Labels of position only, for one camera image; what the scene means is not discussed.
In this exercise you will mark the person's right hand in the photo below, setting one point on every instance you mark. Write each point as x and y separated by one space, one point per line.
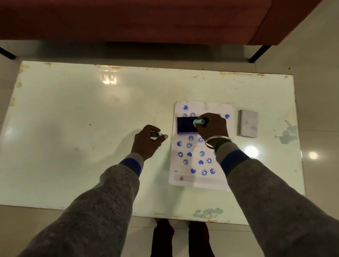
214 127

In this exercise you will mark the person's left hand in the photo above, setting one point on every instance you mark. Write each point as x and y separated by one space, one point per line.
144 144

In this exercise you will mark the person's left thumb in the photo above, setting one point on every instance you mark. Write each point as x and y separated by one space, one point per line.
160 139

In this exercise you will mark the person's right fingers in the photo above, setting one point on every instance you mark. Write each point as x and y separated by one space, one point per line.
202 128

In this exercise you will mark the small light blue stamp cap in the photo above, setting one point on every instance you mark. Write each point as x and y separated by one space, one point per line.
156 133

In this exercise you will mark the light blue stamp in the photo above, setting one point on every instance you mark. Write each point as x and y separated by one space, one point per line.
198 122

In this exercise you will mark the person's right forearm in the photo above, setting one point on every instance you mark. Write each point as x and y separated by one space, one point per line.
270 206

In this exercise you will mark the person's left forearm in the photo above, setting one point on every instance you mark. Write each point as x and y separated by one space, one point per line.
106 206

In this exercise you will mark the silver bangle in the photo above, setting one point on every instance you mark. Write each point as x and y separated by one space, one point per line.
211 138

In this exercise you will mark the dark blue ink pad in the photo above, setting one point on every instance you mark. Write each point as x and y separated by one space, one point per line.
185 125

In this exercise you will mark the green bangle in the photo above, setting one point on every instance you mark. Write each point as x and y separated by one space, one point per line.
221 143

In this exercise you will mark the white paper with blue stamps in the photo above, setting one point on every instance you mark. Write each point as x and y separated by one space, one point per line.
194 161

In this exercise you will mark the grey ink pad lid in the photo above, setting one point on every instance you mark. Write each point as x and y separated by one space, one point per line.
249 124

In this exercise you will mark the black sofa leg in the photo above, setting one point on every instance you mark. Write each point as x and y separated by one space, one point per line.
7 54
258 54

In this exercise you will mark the person's left leg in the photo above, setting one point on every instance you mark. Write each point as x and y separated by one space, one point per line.
162 238

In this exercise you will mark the person's leg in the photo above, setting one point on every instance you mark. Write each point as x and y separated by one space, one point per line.
200 239
162 238

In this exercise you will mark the person's right leg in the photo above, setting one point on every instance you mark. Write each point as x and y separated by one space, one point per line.
200 239

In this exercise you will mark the red sofa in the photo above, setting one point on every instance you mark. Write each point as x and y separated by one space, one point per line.
148 18

